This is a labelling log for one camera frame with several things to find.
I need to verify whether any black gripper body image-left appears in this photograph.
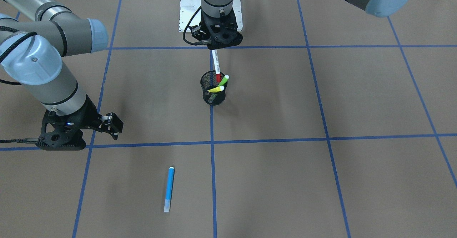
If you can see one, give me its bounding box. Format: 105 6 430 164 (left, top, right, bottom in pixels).
36 96 102 151

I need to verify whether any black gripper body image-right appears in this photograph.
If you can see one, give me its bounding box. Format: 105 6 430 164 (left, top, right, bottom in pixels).
191 10 243 50

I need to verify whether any red capped white marker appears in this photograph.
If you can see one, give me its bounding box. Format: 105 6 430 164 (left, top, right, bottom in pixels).
211 50 222 83

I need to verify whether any blue marker pen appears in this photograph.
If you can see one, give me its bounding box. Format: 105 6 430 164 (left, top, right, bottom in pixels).
163 166 175 213

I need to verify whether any green marker pen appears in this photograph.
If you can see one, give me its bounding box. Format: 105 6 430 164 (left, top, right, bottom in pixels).
218 75 230 87

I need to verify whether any black mesh pen cup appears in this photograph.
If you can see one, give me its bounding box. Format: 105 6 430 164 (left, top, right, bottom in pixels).
200 70 228 105

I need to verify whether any yellow marker pen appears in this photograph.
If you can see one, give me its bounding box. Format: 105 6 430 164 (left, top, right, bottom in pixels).
207 86 225 93

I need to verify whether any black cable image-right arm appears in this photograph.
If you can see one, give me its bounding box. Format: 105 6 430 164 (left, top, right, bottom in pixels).
182 6 211 46

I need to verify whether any black braided cable image-left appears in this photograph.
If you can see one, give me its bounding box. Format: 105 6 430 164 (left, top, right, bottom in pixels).
0 26 39 144

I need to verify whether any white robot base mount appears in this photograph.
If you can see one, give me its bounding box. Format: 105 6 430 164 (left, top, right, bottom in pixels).
179 0 243 32

